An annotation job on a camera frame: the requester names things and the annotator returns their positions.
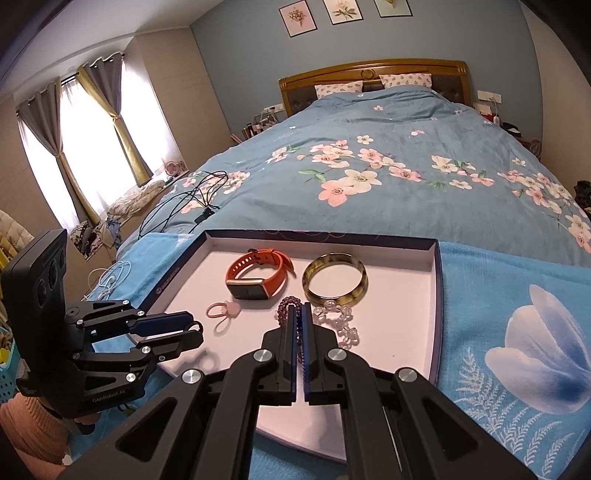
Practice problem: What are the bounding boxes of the orange smart band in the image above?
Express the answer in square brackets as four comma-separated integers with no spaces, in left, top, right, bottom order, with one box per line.
[225,248,296,301]

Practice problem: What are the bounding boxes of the white cable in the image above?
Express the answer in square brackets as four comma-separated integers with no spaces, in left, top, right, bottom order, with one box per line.
[88,261,133,302]

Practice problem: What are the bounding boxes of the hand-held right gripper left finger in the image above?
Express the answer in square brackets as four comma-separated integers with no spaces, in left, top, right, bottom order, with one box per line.
[58,302,303,480]

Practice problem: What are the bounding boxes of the bedside bottles and clutter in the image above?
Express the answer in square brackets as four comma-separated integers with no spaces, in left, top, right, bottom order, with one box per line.
[231,108,283,145]

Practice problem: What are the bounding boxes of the framed white flower picture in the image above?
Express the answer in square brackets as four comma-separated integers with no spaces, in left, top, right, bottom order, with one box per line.
[323,0,360,25]

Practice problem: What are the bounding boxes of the framed pink flower picture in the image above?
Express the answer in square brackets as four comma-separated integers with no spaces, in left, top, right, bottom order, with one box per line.
[278,1,317,37]

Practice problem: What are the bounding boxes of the person's left forearm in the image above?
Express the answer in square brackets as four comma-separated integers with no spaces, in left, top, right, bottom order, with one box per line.
[0,392,71,467]

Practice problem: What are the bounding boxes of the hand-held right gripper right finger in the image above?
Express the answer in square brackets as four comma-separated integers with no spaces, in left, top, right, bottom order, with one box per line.
[302,302,539,480]

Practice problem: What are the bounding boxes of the white patterned pillow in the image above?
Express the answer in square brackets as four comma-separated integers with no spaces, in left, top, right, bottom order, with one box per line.
[315,80,365,99]
[379,73,434,90]

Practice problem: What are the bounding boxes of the black cables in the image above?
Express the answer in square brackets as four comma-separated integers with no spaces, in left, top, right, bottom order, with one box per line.
[139,171,230,241]

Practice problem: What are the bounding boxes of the bedside table clutter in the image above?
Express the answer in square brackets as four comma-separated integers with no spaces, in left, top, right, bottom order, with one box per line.
[478,102,543,155]

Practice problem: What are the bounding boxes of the dark patterned cloth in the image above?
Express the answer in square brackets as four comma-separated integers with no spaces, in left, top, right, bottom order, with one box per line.
[69,219,124,260]

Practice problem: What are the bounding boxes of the purple bead bracelet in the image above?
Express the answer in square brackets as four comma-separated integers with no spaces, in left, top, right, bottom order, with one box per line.
[276,296,315,367]

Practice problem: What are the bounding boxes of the olive yellow bangle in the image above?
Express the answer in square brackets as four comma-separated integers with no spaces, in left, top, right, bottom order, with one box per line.
[301,253,368,306]

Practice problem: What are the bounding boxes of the blue floral duvet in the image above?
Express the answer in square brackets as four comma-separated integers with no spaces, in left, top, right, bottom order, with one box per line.
[115,85,591,268]

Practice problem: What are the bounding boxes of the small charm ring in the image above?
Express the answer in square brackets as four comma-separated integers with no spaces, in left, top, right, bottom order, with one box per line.
[206,300,241,334]

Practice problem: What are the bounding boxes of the clear crystal bead bracelet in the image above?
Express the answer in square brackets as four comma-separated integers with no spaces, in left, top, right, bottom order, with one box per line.
[311,300,362,350]

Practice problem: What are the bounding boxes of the crumpled light bedding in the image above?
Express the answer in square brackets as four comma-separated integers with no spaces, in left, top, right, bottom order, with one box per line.
[108,180,168,219]

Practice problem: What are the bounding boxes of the wooden headboard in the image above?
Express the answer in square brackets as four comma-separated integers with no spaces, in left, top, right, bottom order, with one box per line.
[278,58,476,118]

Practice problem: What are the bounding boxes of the dark blue shallow box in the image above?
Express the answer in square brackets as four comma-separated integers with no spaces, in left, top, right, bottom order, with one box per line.
[129,229,444,462]

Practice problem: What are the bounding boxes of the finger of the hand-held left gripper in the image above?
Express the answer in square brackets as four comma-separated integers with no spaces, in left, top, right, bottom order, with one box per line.
[65,300,197,339]
[76,323,205,370]

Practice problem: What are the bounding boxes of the blue plastic basket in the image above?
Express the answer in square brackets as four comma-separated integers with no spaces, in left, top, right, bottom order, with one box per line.
[0,332,22,394]

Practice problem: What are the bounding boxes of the grey and olive curtain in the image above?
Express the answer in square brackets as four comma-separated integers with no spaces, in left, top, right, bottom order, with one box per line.
[16,76,101,228]
[76,53,154,186]

